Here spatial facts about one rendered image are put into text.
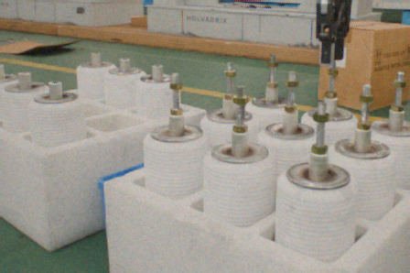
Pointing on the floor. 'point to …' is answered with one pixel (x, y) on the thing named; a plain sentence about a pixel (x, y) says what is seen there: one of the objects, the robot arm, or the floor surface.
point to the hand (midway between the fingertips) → (332, 55)
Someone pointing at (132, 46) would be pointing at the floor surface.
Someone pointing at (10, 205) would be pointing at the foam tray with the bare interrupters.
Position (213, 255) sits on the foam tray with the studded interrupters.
